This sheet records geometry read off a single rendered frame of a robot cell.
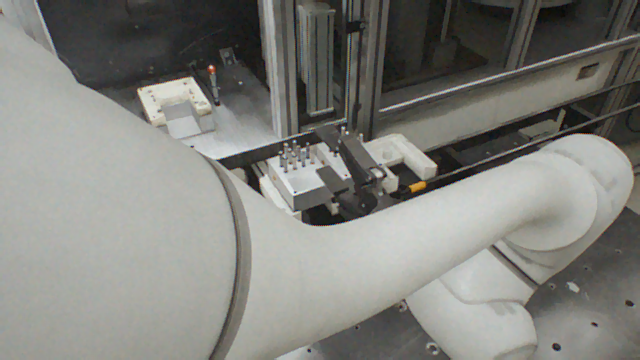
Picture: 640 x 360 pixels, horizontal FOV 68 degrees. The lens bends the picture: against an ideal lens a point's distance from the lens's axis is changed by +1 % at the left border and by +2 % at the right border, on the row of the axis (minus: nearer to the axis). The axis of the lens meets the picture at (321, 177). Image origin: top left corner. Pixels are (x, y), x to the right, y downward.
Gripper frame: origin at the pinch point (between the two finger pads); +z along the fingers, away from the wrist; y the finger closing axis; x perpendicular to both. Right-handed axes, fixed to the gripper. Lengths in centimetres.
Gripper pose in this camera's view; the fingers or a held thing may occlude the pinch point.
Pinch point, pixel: (329, 157)
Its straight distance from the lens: 78.9
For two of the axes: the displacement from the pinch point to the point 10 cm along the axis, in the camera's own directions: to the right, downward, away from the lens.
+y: 0.0, -7.7, -6.4
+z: -4.6, -5.7, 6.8
